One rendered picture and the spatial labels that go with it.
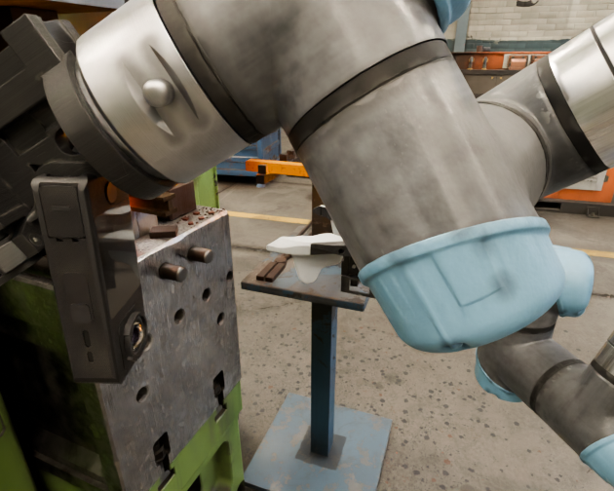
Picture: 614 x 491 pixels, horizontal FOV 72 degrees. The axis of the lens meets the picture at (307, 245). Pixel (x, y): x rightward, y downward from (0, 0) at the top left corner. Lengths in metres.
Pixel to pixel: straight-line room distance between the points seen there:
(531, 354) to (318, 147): 0.41
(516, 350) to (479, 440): 1.19
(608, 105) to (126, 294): 0.26
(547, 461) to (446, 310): 1.59
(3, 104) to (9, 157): 0.02
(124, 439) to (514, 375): 0.61
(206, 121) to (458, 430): 1.61
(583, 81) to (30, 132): 0.26
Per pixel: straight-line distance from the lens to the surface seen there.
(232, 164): 4.47
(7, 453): 0.96
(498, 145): 0.18
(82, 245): 0.22
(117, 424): 0.80
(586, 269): 0.52
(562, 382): 0.51
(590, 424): 0.49
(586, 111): 0.26
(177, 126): 0.18
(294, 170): 0.93
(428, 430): 1.69
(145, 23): 0.19
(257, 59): 0.17
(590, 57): 0.27
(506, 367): 0.55
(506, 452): 1.71
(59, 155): 0.22
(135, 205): 0.73
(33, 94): 0.22
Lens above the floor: 1.20
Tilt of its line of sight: 24 degrees down
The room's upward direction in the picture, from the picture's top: straight up
